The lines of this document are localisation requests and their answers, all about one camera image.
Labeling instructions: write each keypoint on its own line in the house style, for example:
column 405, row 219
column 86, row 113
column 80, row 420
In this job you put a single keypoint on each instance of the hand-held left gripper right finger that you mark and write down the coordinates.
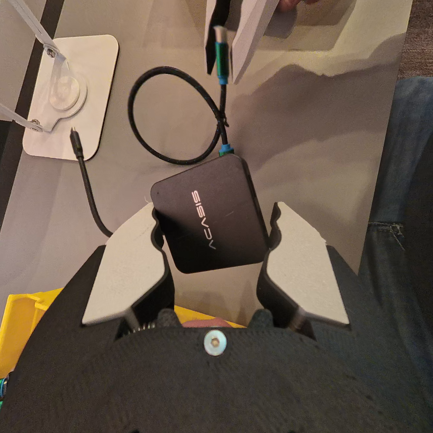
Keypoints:
column 304, row 274

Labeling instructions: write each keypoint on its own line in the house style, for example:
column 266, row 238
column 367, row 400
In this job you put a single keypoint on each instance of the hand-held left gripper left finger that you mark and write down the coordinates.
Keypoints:
column 125, row 270

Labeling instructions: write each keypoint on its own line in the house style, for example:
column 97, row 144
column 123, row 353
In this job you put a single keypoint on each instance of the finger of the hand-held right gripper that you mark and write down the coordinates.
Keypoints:
column 252, row 37
column 209, row 20

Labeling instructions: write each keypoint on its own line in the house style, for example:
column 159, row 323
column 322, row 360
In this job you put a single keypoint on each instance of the black usb adapter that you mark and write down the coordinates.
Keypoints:
column 230, row 220

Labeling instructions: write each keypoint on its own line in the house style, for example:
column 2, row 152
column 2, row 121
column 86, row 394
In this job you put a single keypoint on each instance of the yellow plastic bin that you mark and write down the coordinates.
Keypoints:
column 23, row 321

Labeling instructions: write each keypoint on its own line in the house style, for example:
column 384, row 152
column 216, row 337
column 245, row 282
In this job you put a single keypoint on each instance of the white tablet stand base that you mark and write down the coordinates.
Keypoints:
column 84, row 84

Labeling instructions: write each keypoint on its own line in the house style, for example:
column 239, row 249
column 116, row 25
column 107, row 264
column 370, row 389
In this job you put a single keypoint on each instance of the person's jeans leg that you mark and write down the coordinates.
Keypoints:
column 399, row 169

